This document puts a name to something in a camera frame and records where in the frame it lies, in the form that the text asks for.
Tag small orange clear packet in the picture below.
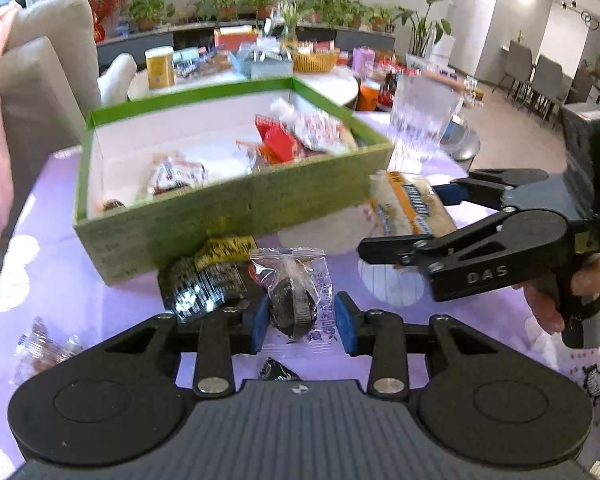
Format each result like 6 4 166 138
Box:
235 139 263 168

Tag white cylindrical appliance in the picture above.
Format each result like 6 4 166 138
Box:
430 34 455 61

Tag blue plastic basket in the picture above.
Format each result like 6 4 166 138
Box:
229 50 295 80

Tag pink pouch with white cap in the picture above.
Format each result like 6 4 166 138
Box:
271 98 359 155

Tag clear nut snack packet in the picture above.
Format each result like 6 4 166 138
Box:
12 316 84 387

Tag white and red small packet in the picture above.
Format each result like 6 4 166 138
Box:
146 155 209 196

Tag clear packet with dark cookie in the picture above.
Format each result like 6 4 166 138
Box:
248 246 333 347

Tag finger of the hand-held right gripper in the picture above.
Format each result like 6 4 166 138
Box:
432 169 551 208
358 210 516 271

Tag pale bread packet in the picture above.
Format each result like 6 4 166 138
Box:
369 170 458 238

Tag white upholstered chair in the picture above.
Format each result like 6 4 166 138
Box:
97 52 138 107

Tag yellow can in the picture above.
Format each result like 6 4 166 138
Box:
144 46 177 91

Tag round white table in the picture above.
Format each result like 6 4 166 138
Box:
127 62 359 111

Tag red snack packet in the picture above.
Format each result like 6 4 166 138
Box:
254 114 308 163

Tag green cardboard box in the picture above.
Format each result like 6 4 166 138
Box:
72 76 396 287

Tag orange tissue box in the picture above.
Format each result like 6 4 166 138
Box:
213 26 259 52

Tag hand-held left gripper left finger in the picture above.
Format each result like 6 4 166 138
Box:
105 294 271 397

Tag grey dining chair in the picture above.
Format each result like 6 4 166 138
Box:
500 40 538 106
527 54 581 128

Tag clear glass mug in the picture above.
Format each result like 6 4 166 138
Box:
387 74 465 163

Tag red flower arrangement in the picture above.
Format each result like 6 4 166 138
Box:
86 0 133 43

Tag black printed snack packet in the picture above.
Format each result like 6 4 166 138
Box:
158 236 261 322

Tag row of potted green plants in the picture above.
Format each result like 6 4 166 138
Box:
127 0 398 33

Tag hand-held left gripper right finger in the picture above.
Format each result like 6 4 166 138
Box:
334 291 501 397

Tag purple box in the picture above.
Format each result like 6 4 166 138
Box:
351 46 377 78

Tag spider plant in vase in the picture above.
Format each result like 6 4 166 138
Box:
267 0 313 43

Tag round glass side table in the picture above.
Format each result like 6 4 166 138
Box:
437 112 482 162

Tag purple floral tablecloth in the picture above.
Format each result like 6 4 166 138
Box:
0 110 600 471

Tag orange can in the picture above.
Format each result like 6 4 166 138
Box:
356 80 385 112

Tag large-leaf floor plant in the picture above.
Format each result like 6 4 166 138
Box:
392 0 453 58

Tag person's right hand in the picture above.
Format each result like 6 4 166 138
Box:
512 252 600 333

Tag yellow wicker basket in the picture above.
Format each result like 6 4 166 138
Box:
287 49 341 73

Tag small black packet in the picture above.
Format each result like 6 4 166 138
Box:
256 356 302 382

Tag grey armchair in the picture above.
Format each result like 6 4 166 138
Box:
0 0 103 241

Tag dark television cabinet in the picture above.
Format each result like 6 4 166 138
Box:
96 25 397 78

